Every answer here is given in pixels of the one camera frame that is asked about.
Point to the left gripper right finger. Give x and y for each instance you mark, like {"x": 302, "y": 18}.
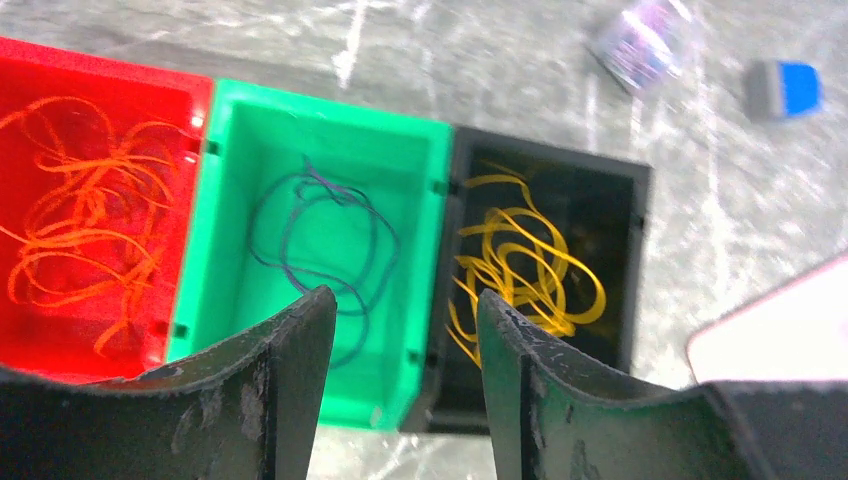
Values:
{"x": 557, "y": 413}

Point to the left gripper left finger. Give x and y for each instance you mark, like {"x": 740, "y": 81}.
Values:
{"x": 244, "y": 408}

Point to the black plastic bin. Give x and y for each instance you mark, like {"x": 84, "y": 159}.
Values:
{"x": 557, "y": 233}

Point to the green plastic bin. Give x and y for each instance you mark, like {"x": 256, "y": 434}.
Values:
{"x": 295, "y": 192}

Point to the pink clipboard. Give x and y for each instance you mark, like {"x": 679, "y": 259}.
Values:
{"x": 797, "y": 332}

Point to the red plastic bin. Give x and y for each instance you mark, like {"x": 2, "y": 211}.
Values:
{"x": 99, "y": 165}

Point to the blue block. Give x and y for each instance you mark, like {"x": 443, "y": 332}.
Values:
{"x": 777, "y": 90}

